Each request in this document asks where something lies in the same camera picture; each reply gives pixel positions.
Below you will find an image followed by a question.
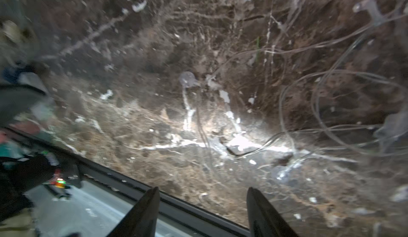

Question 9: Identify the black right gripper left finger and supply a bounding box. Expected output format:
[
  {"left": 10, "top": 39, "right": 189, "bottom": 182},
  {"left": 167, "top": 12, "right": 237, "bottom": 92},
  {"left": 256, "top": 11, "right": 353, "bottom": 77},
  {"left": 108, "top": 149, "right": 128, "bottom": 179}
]
[{"left": 107, "top": 187, "right": 160, "bottom": 237}]

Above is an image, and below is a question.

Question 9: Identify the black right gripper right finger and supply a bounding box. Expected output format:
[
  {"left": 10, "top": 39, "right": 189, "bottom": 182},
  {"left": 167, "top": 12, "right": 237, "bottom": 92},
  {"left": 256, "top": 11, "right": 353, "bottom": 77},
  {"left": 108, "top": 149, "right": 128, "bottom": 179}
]
[{"left": 246, "top": 187, "right": 298, "bottom": 237}]

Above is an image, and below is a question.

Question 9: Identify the clear string light wire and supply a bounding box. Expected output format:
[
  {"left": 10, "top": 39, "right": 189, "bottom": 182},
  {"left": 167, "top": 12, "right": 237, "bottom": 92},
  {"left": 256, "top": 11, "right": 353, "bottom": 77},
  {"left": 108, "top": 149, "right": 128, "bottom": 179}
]
[{"left": 178, "top": 0, "right": 408, "bottom": 180}]

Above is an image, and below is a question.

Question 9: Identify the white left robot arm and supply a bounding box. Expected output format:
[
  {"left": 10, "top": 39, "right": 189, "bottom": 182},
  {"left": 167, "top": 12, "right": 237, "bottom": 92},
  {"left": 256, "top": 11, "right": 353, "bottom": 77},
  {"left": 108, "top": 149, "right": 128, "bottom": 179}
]
[{"left": 1, "top": 64, "right": 78, "bottom": 223}]

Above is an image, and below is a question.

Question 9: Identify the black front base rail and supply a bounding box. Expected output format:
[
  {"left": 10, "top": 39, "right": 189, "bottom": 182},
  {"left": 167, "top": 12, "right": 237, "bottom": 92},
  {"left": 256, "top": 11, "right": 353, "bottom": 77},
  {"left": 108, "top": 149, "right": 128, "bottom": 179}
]
[{"left": 0, "top": 126, "right": 252, "bottom": 237}]

